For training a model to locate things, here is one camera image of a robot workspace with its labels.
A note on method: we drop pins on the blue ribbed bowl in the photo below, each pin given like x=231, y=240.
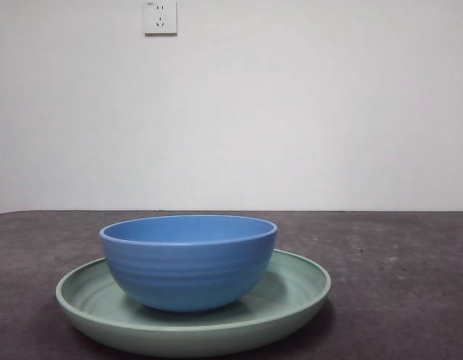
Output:
x=190, y=270

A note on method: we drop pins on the pale green plate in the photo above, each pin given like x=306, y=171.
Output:
x=178, y=337

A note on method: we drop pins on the white wall socket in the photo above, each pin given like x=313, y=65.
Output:
x=160, y=26

